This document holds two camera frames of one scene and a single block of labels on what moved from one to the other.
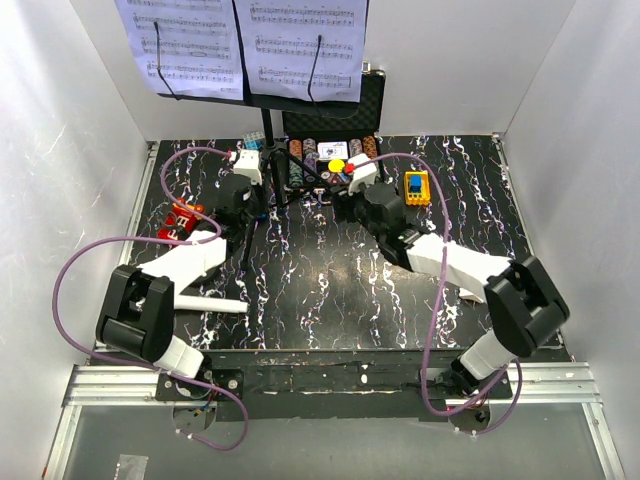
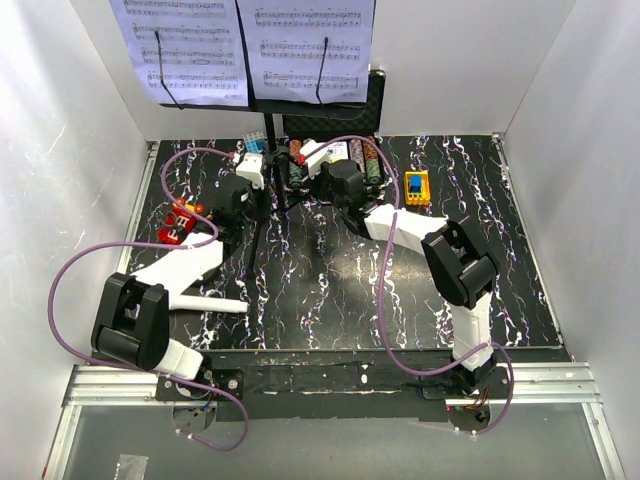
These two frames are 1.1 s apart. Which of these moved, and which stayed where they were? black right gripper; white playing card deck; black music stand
Moved: black right gripper; black music stand
Stayed: white playing card deck
